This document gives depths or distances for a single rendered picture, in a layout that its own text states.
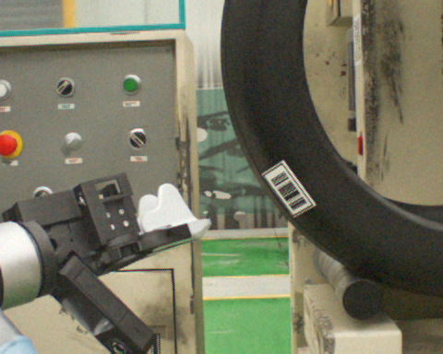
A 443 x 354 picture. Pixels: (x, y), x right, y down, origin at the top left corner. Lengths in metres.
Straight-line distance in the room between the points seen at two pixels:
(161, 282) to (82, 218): 0.91
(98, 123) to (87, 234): 0.96
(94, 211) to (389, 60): 0.70
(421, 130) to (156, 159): 0.56
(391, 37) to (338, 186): 0.46
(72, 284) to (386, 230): 0.37
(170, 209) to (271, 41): 0.23
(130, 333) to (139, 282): 0.92
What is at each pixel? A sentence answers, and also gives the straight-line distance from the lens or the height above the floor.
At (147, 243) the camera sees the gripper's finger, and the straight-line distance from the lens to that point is 0.96.
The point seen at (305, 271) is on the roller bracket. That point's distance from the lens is 1.51.
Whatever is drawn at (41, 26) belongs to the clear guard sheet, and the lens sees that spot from 1.91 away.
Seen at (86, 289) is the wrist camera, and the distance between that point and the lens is 0.94.
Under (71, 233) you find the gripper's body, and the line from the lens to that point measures 0.96.
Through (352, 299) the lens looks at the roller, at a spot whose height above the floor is 0.90.
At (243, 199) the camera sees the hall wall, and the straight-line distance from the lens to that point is 10.38.
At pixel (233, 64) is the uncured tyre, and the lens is 1.15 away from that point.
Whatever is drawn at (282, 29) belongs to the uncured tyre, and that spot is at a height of 1.20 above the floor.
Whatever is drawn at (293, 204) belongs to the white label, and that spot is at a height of 1.01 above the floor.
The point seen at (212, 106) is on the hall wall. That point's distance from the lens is 10.35.
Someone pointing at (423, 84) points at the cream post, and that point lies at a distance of 1.54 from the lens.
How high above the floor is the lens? 1.11
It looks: 3 degrees down
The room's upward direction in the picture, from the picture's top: 2 degrees counter-clockwise
